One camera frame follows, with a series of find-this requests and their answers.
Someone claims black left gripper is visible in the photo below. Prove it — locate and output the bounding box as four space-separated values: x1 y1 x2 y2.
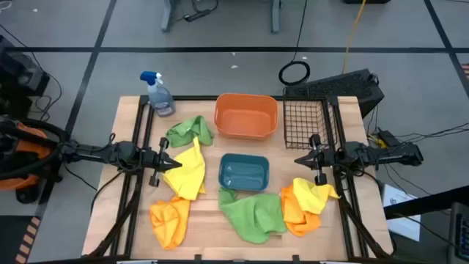
141 137 183 188

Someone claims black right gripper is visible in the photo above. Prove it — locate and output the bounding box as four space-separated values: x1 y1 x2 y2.
294 133 335 186

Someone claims large yellow microfiber towel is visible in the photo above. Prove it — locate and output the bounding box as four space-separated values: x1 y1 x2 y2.
162 136 207 202

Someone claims small yellow microfiber towel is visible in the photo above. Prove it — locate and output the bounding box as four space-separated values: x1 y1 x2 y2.
292 177 341 216

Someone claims small green microfiber towel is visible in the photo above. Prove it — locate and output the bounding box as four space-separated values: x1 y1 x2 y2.
165 114 215 149

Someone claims orange microfiber towel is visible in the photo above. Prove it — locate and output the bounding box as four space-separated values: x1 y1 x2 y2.
149 196 192 251
280 183 323 238

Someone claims large green microfiber towel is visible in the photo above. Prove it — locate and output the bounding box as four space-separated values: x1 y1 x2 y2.
218 186 289 245

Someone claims teal plastic basket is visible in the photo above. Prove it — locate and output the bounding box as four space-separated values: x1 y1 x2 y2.
218 153 271 193

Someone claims blue-capped spray bottle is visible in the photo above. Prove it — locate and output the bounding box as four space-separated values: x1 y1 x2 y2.
139 70 177 118

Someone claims orange plastic basket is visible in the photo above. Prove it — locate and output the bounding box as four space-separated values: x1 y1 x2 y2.
214 92 279 142

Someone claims black power adapter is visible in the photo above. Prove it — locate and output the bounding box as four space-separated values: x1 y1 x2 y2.
377 128 402 148

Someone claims black computer case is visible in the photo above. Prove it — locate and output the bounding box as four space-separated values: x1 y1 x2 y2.
284 68 385 119

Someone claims white paper sheet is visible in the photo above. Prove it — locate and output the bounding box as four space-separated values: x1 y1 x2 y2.
382 183 422 243

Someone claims dark metal beam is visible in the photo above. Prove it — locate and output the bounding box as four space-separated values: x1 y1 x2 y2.
383 185 469 221

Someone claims orange and black vacuum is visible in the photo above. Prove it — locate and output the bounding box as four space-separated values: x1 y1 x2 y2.
0 115 70 205

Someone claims gray desk leg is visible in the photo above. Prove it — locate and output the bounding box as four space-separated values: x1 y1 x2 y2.
270 0 282 34
160 0 177 33

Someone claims black power strip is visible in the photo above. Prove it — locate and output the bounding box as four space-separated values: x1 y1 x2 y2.
182 9 213 23

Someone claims gray device box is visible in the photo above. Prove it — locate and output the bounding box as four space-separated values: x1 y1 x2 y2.
446 201 469 264

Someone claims black equipment stack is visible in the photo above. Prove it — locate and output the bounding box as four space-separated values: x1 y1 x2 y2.
0 34 51 118

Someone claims black wire basket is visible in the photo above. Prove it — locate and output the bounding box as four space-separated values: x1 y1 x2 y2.
281 87 339 151

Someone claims black cable with coil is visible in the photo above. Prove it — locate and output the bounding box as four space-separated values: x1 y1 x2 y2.
278 0 311 87

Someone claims black vacuum hose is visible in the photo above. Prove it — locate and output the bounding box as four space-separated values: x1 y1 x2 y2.
0 117 70 180

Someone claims yellow cable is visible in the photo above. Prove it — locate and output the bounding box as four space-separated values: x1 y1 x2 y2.
341 0 368 76

